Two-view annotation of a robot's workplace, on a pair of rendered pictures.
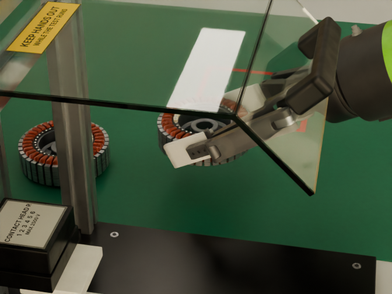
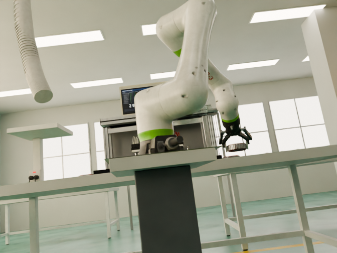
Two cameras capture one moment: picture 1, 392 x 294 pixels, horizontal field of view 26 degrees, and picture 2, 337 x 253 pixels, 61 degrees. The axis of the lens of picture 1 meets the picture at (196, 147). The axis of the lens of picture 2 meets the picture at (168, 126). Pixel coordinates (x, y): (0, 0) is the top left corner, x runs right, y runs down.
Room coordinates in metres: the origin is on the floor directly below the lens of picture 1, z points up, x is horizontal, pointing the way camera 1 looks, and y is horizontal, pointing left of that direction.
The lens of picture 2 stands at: (0.14, -1.53, 0.65)
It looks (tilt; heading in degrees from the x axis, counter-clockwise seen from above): 12 degrees up; 78
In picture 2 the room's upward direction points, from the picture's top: 7 degrees counter-clockwise
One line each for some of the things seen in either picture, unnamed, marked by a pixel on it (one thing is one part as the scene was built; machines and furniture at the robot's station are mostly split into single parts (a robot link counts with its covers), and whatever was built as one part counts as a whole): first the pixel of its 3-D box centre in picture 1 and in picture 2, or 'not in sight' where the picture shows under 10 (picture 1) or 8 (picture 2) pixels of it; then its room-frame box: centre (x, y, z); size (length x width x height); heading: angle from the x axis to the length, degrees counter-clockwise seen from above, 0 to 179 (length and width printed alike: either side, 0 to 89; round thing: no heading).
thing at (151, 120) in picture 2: not in sight; (156, 114); (0.32, -0.55, 0.91); 0.16 x 0.13 x 0.19; 128
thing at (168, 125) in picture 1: (204, 130); (236, 147); (0.86, -0.01, 0.82); 0.11 x 0.11 x 0.04
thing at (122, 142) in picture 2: not in sight; (158, 146); (0.47, 0.34, 0.92); 0.66 x 0.01 x 0.30; 169
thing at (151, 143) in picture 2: not in sight; (162, 146); (0.32, -0.59, 0.78); 0.26 x 0.15 x 0.06; 98
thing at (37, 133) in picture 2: not in sight; (43, 158); (-0.36, 0.84, 0.98); 0.37 x 0.35 x 0.46; 169
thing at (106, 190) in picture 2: not in sight; (53, 218); (-0.84, 3.76, 0.38); 2.10 x 0.90 x 0.75; 169
